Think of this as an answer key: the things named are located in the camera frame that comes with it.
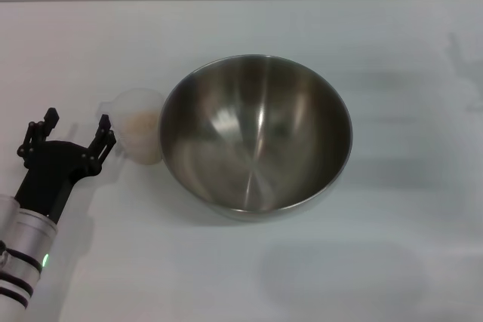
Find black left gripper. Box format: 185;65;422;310
14;109;117;225

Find stainless steel mixing bowl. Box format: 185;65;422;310
157;54;354;223

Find white rice grains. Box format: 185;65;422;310
120;109;162;165

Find clear plastic measuring cup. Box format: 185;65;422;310
98;87;165;167

